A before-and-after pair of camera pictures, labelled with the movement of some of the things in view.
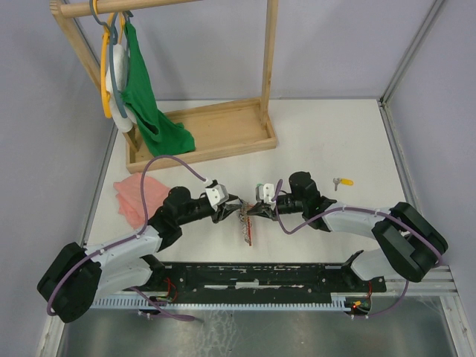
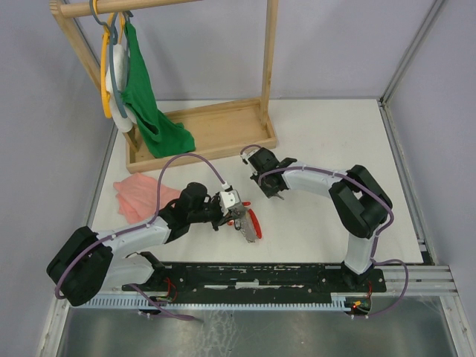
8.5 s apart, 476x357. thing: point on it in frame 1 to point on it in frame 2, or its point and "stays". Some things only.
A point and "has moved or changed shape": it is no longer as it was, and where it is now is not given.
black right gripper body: x=286 y=204 to x=268 y=190
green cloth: x=162 y=133 stays
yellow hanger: x=103 y=56 stays
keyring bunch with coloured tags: x=246 y=222 has moved or changed shape
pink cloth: x=131 y=205 stays
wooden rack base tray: x=221 y=130 stays
